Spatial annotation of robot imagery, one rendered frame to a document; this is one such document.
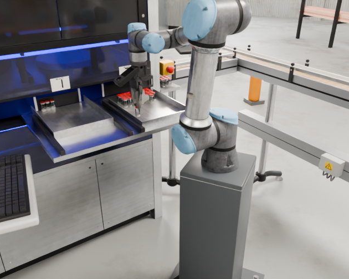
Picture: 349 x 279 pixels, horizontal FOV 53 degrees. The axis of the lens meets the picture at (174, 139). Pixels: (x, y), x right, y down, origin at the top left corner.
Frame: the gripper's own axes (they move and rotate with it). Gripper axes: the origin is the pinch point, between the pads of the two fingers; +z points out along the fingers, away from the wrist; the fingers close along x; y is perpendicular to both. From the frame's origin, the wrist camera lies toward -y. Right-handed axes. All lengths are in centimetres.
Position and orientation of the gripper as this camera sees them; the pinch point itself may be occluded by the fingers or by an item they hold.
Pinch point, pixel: (136, 106)
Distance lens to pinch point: 157.9
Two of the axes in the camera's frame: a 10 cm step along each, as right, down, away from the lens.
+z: 0.0, 8.9, 4.6
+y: 8.2, -2.6, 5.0
